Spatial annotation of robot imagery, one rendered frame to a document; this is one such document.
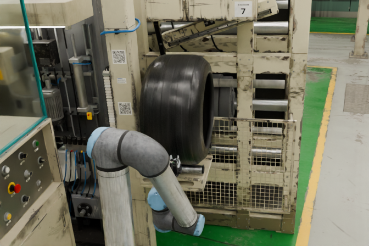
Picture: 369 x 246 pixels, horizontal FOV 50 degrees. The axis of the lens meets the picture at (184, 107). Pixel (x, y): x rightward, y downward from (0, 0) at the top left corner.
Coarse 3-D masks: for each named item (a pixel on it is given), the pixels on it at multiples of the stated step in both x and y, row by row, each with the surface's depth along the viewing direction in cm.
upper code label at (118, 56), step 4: (112, 52) 205; (116, 52) 205; (120, 52) 204; (124, 52) 204; (112, 56) 206; (116, 56) 205; (120, 56) 205; (124, 56) 205; (116, 60) 206; (120, 60) 206; (124, 60) 206
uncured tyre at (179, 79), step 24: (168, 72) 196; (192, 72) 195; (144, 96) 194; (168, 96) 191; (192, 96) 190; (144, 120) 194; (168, 120) 190; (192, 120) 190; (168, 144) 196; (192, 144) 194
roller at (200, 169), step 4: (184, 168) 215; (188, 168) 215; (192, 168) 214; (196, 168) 214; (200, 168) 214; (204, 168) 217; (184, 172) 217; (188, 172) 216; (192, 172) 215; (196, 172) 214; (200, 172) 214
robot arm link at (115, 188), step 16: (112, 128) 134; (96, 144) 131; (112, 144) 129; (96, 160) 134; (112, 160) 131; (112, 176) 133; (128, 176) 138; (112, 192) 135; (128, 192) 139; (112, 208) 137; (128, 208) 140; (112, 224) 139; (128, 224) 141; (112, 240) 141; (128, 240) 142
